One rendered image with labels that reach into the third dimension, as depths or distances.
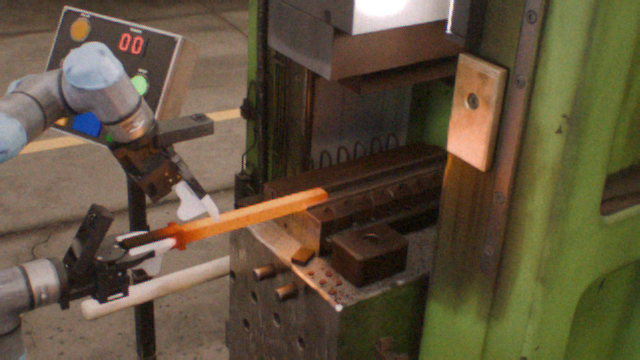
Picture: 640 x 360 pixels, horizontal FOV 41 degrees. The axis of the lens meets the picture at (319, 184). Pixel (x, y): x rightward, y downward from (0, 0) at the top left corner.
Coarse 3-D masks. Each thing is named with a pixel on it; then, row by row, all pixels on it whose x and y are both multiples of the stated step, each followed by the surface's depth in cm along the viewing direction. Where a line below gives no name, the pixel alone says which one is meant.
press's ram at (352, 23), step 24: (288, 0) 150; (312, 0) 144; (336, 0) 138; (360, 0) 135; (384, 0) 138; (408, 0) 141; (432, 0) 144; (336, 24) 140; (360, 24) 137; (384, 24) 140; (408, 24) 143
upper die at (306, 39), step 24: (288, 24) 151; (312, 24) 145; (432, 24) 153; (288, 48) 153; (312, 48) 147; (336, 48) 143; (360, 48) 146; (384, 48) 149; (408, 48) 152; (432, 48) 156; (456, 48) 159; (336, 72) 145; (360, 72) 148
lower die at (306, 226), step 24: (408, 144) 192; (336, 168) 180; (360, 168) 179; (384, 168) 178; (432, 168) 178; (264, 192) 173; (288, 192) 168; (360, 192) 168; (384, 192) 170; (408, 192) 170; (432, 192) 173; (288, 216) 168; (312, 216) 160; (360, 216) 164; (384, 216) 168; (432, 216) 176; (312, 240) 162
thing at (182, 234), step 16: (304, 192) 164; (320, 192) 165; (256, 208) 158; (272, 208) 158; (288, 208) 160; (176, 224) 150; (192, 224) 151; (208, 224) 151; (224, 224) 153; (240, 224) 155; (128, 240) 144; (144, 240) 145; (160, 240) 146; (176, 240) 148; (192, 240) 150
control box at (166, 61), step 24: (72, 24) 194; (96, 24) 192; (120, 24) 189; (72, 48) 194; (120, 48) 188; (144, 48) 185; (168, 48) 183; (192, 48) 187; (144, 72) 185; (168, 72) 183; (144, 96) 184; (168, 96) 184; (72, 120) 192; (96, 144) 189
